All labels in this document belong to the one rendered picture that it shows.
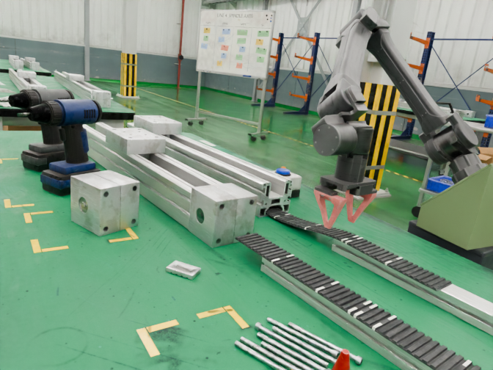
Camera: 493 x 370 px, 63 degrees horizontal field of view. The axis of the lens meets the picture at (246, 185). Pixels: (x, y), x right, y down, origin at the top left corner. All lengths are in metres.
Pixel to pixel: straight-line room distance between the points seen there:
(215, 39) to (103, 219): 6.36
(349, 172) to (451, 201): 0.33
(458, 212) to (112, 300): 0.76
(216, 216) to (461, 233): 0.57
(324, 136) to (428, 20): 9.28
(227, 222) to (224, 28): 6.26
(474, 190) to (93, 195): 0.80
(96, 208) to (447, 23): 9.21
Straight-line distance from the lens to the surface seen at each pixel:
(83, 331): 0.57
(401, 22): 4.14
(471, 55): 9.25
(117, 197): 0.80
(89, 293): 0.64
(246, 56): 6.61
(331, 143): 0.71
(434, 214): 1.07
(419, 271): 0.77
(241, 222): 0.79
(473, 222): 1.01
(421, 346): 0.57
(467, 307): 0.72
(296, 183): 1.12
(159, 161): 1.09
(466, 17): 9.47
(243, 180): 1.00
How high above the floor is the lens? 1.12
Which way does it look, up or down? 16 degrees down
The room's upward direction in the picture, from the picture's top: 7 degrees clockwise
